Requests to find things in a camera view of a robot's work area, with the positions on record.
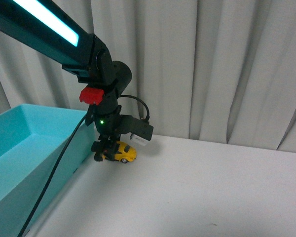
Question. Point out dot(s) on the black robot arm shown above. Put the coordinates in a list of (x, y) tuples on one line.
[(45, 27)]

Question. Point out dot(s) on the white pleated curtain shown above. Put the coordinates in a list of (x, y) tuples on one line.
[(212, 70)]

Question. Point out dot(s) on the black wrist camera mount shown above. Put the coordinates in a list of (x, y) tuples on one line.
[(140, 129)]

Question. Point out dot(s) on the turquoise plastic storage bin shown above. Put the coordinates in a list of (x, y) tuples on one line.
[(40, 149)]

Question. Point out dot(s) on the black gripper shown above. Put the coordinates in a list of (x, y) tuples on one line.
[(106, 124)]

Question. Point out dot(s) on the yellow beetle toy car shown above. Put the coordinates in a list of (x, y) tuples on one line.
[(122, 153)]

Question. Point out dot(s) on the red clip block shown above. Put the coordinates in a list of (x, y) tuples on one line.
[(91, 96)]

